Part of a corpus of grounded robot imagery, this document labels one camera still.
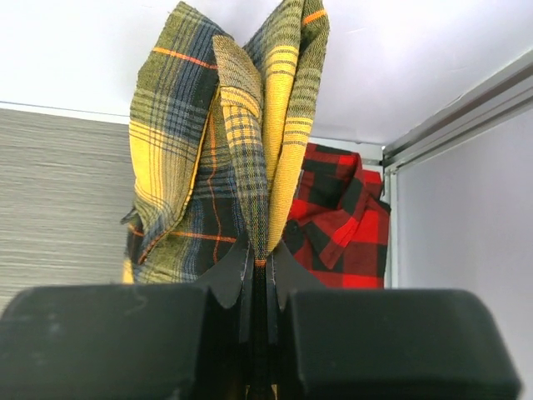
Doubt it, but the yellow plaid long sleeve shirt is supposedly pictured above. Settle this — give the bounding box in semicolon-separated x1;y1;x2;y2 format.
122;1;330;283

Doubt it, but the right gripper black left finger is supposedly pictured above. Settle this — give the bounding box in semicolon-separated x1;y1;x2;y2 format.
1;237;253;399

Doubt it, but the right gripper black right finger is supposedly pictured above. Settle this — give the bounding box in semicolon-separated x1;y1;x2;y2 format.
267;243;521;399

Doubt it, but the red plaid folded shirt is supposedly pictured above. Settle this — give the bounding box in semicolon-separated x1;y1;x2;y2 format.
283;143;391;289

